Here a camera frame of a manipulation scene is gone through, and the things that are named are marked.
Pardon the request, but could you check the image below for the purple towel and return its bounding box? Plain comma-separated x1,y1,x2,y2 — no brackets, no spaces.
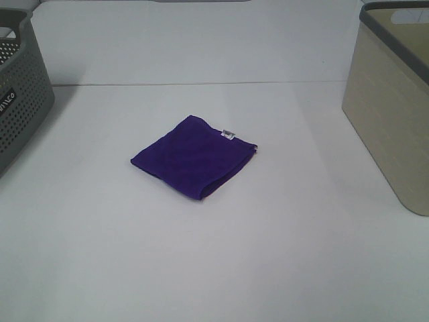
131,115,257,201

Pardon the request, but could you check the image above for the grey perforated plastic basket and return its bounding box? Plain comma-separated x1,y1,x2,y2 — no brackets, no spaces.
1,7,55,173

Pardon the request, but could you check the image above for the beige plastic storage bin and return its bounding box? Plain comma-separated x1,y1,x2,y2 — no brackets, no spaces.
342,1,428,216

